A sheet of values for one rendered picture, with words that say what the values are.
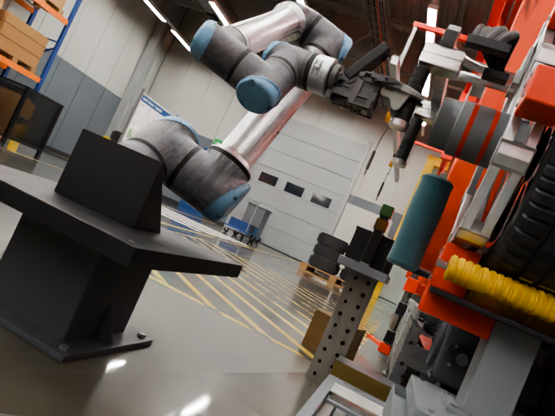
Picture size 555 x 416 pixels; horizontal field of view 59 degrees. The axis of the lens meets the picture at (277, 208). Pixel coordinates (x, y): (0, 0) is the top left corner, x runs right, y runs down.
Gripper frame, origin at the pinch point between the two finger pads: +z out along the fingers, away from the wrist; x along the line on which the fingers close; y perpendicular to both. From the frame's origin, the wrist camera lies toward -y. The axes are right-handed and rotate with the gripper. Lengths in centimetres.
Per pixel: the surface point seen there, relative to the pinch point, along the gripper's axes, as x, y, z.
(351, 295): -74, 49, -2
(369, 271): -54, 39, 2
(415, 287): -182, 36, 20
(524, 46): -61, -51, 19
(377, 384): -58, 71, 18
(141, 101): -697, -89, -557
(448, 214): -60, 11, 17
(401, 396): -42, 68, 24
